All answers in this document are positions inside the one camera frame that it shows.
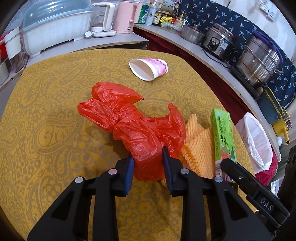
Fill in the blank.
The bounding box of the red plastic bag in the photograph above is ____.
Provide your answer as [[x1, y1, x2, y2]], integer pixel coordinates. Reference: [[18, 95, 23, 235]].
[[77, 82, 186, 181]]

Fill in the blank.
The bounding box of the large steel steamer pot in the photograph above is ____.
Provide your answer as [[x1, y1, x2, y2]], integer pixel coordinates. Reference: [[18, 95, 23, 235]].
[[235, 31, 283, 89]]

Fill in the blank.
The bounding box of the red plastic basket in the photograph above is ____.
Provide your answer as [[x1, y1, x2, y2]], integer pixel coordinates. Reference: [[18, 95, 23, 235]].
[[0, 37, 7, 60]]

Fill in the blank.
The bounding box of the white lined trash bin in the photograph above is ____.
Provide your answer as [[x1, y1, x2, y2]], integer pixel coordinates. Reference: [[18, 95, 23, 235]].
[[235, 113, 273, 174]]

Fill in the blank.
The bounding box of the black induction cooker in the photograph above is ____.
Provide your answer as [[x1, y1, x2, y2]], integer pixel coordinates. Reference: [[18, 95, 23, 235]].
[[230, 66, 260, 101]]

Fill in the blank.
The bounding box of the pink electric kettle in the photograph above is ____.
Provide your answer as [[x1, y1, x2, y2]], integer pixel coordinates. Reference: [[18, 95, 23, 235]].
[[113, 1, 142, 34]]

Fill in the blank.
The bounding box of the green tea box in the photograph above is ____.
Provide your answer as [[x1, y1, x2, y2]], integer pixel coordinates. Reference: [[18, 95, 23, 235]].
[[210, 108, 237, 183]]

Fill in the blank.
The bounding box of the yellow patterned tablecloth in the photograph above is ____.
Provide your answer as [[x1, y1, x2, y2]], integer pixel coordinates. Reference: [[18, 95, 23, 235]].
[[1, 49, 225, 238]]

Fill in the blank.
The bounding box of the white glass kettle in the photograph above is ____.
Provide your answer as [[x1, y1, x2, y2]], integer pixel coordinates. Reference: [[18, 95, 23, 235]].
[[84, 1, 116, 39]]

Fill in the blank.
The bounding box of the white dish rack box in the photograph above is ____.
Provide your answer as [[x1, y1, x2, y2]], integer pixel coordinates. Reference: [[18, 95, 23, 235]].
[[21, 0, 94, 58]]

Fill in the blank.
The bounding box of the white lidded container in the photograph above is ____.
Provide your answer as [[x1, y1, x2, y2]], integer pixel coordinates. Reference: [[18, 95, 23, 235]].
[[4, 27, 28, 73]]

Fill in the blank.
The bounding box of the blue yellow basin stack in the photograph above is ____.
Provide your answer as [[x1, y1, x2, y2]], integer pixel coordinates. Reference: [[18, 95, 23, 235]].
[[257, 86, 290, 124]]

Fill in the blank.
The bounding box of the steel rice cooker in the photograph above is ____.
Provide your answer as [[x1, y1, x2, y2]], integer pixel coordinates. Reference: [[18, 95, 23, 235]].
[[201, 23, 237, 60]]

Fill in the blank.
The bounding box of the small steel pot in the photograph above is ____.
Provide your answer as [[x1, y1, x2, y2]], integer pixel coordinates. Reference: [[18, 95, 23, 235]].
[[180, 26, 205, 45]]

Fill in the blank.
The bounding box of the blue floral cloth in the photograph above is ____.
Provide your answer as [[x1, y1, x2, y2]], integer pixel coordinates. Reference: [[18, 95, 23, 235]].
[[179, 0, 295, 108]]

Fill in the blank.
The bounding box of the pink paper cup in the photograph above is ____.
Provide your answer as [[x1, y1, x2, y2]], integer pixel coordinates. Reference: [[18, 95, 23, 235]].
[[128, 58, 169, 81]]

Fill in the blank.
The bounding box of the yellow saucepan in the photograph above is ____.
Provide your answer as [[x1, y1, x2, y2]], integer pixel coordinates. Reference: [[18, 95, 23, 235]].
[[272, 115, 292, 145]]

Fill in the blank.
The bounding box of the red cabinet curtain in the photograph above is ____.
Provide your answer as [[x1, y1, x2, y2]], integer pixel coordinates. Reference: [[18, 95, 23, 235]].
[[134, 27, 278, 186]]

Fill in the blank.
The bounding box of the soy sauce bottle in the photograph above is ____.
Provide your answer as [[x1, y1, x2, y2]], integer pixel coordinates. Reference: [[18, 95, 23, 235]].
[[152, 3, 163, 26]]

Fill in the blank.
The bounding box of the white bottle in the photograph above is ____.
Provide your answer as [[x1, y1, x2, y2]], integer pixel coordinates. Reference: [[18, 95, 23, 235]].
[[145, 1, 157, 26]]

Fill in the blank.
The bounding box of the orange foam net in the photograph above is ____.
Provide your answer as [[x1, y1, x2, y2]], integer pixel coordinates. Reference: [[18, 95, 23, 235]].
[[180, 113, 215, 179]]

